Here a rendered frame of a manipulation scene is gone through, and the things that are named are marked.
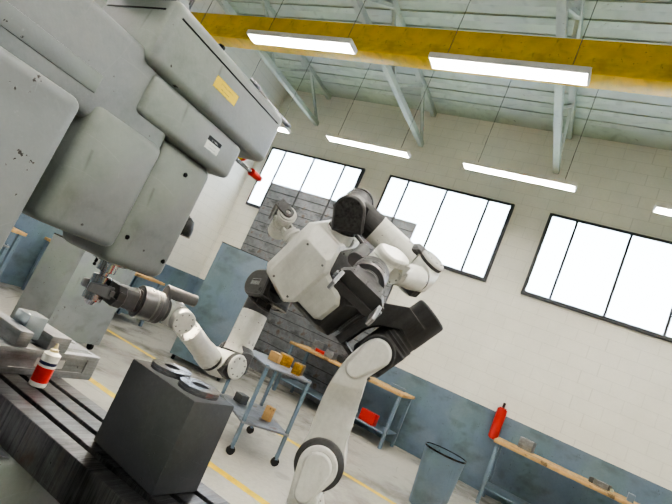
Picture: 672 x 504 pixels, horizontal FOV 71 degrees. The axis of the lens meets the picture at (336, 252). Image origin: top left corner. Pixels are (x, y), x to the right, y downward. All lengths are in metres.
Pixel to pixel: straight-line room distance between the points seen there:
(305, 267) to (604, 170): 8.25
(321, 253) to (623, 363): 7.36
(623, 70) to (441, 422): 5.67
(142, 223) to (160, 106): 0.28
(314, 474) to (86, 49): 1.14
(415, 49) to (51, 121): 5.65
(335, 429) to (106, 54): 1.09
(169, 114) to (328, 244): 0.55
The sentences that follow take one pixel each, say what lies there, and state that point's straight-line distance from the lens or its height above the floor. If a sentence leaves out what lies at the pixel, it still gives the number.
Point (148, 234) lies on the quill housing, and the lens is 1.24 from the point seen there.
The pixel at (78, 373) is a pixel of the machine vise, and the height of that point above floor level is 0.98.
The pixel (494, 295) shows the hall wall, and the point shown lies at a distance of 8.59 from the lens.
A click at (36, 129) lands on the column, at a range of 0.91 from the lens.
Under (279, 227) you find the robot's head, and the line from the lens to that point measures 1.53.
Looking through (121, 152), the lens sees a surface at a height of 1.54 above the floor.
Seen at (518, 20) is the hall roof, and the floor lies 6.18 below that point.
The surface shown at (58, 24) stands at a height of 1.67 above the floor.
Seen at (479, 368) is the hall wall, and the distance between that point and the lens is 8.42.
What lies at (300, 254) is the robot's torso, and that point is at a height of 1.54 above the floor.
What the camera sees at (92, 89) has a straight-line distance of 1.09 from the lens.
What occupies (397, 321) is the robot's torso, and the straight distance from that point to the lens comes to 1.42.
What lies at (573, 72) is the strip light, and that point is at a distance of 5.00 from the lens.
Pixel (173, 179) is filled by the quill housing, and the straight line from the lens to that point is 1.25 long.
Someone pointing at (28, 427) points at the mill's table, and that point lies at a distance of 1.22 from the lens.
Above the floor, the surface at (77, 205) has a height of 1.40.
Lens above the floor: 1.38
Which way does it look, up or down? 8 degrees up
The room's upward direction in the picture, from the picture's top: 24 degrees clockwise
